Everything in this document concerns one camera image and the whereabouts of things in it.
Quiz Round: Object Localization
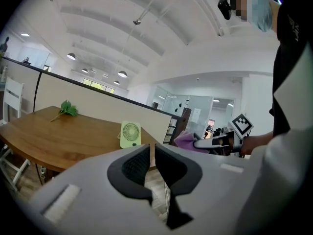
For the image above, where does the light green fan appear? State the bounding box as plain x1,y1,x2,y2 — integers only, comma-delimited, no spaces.
117,120,142,149

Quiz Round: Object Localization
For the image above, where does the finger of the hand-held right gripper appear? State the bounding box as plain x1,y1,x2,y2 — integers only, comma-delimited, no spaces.
193,132,214,150

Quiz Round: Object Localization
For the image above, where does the green leaf sprig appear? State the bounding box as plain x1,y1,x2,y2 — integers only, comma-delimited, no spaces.
50,100,79,122

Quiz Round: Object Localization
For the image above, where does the light blue face mask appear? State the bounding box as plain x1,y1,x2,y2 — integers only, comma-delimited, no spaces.
251,0,274,33

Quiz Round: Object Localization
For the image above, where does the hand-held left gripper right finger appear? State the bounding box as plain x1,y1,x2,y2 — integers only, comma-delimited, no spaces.
155,143,203,230

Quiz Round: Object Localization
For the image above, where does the white chair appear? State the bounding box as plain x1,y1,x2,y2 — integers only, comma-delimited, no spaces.
0,142,32,192
1,76,25,122

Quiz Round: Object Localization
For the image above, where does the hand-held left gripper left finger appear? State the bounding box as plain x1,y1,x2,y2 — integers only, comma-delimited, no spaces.
107,144,154,206

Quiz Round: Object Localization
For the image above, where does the beige partition wall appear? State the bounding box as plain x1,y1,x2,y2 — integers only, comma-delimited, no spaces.
0,56,183,144

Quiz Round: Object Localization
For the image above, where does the purple cloth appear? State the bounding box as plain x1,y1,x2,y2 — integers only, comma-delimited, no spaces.
174,131,211,154

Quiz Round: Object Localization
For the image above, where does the dark brown cabinet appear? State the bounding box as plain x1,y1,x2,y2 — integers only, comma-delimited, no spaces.
170,107,192,147

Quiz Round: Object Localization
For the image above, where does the glass office partition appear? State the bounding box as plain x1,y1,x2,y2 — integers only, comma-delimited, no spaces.
152,86,214,139

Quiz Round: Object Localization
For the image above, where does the black head camera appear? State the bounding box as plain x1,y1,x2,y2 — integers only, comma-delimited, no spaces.
217,0,233,21

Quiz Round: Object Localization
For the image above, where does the person's right forearm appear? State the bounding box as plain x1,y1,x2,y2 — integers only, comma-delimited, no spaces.
241,130,275,155

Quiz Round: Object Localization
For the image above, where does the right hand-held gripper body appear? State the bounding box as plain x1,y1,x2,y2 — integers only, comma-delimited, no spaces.
211,113,255,158

